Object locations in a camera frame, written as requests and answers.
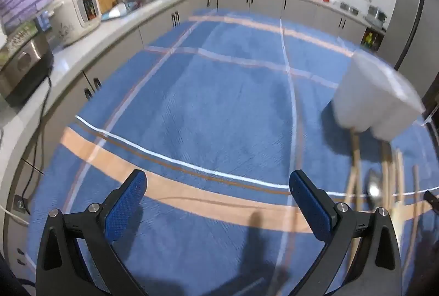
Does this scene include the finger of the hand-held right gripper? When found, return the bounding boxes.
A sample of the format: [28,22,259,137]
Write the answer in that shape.
[423,191,439,211]

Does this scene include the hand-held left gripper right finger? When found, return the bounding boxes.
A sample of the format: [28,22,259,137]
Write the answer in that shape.
[289,170,403,296]

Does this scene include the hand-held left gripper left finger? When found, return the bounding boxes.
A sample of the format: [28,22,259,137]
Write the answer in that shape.
[35,170,148,296]

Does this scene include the metal spoon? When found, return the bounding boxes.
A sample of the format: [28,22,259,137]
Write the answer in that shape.
[366,170,382,205]

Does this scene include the white utensil holder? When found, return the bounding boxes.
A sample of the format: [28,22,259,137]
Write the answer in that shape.
[331,51,426,142]

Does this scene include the blue plaid tablecloth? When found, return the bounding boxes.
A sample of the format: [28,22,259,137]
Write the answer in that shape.
[26,9,439,296]

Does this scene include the yellow figure picture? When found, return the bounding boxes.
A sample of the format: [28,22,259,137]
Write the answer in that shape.
[361,27,384,52]

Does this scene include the grey refrigerator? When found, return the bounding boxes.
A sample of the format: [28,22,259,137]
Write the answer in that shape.
[375,0,439,101]

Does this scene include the silver toaster oven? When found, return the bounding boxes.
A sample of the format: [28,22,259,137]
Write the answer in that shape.
[0,30,55,108]

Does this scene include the white rice cooker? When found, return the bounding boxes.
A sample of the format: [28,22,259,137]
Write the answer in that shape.
[50,0,102,47]

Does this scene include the green printed box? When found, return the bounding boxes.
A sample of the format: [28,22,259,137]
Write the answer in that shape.
[0,19,38,56]

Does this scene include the grey base cabinets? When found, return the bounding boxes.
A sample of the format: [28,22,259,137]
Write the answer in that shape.
[10,0,369,269]

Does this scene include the grey wall socket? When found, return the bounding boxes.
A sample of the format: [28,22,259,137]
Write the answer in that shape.
[12,195,28,214]

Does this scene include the white power cable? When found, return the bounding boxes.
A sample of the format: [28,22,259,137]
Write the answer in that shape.
[0,205,30,226]

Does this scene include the black power cable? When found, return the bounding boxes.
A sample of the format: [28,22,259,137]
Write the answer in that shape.
[21,74,52,214]

